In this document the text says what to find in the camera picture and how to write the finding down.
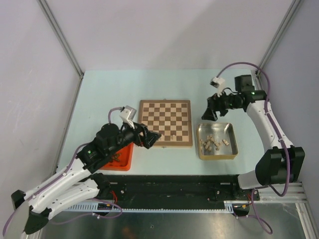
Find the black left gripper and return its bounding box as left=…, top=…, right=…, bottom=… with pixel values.
left=107, top=119, right=161, bottom=156

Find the aluminium frame post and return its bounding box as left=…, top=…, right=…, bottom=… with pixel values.
left=259, top=0, right=304, bottom=69
left=37, top=0, right=84, bottom=80

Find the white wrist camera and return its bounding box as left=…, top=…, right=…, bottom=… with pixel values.
left=210, top=77, right=225, bottom=97
left=120, top=106, right=137, bottom=128

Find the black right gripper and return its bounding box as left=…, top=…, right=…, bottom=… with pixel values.
left=202, top=88, right=242, bottom=121

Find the grey slotted cable duct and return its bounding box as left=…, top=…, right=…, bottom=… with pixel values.
left=64, top=201, right=249, bottom=213

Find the pile of light chess pieces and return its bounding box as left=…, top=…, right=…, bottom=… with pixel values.
left=199, top=134, right=230, bottom=151

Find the right aluminium frame post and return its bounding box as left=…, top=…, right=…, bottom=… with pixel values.
left=259, top=0, right=304, bottom=69

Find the pile of dark chess pieces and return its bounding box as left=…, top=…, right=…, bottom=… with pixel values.
left=110, top=153, right=122, bottom=163

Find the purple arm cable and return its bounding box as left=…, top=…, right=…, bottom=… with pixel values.
left=2, top=106, right=124, bottom=232
left=216, top=61, right=294, bottom=235

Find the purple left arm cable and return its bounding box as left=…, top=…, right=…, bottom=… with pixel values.
left=2, top=106, right=124, bottom=232

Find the left aluminium frame post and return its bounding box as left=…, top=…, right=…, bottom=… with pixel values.
left=37, top=0, right=84, bottom=80

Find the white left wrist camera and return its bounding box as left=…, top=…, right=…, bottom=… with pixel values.
left=120, top=106, right=137, bottom=128

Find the gold metal tin tray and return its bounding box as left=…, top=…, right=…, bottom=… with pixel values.
left=196, top=122, right=238, bottom=160

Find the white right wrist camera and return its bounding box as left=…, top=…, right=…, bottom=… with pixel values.
left=210, top=77, right=225, bottom=97

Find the orange plastic tray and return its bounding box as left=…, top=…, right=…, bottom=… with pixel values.
left=100, top=143, right=134, bottom=171

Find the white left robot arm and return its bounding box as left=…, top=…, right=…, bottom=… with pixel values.
left=2, top=122, right=161, bottom=238

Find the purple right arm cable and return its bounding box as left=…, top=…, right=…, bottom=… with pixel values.
left=216, top=61, right=294, bottom=235

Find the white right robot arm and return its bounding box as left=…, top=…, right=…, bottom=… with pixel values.
left=201, top=75, right=305, bottom=200

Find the wooden chess board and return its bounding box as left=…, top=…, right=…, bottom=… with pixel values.
left=138, top=99, right=193, bottom=147

